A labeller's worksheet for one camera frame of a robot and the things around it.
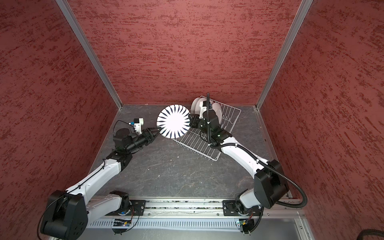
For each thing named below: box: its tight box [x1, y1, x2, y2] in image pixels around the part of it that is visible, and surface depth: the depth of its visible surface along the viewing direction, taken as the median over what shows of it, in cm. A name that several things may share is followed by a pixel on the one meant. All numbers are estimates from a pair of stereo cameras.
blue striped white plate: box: [156, 104, 190, 139], surface depth 81 cm
